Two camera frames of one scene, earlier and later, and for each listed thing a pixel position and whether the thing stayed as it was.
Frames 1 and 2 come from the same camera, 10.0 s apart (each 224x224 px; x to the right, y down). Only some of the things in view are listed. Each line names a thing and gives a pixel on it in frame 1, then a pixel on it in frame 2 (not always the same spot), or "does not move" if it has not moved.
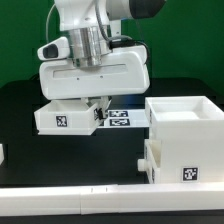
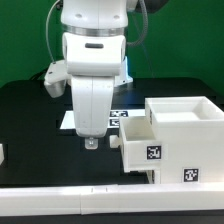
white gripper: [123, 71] → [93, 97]
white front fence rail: [112, 198] does not move
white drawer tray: [66, 117] → [140, 151]
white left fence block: [1, 154] does not move
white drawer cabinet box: [191, 134] does not move
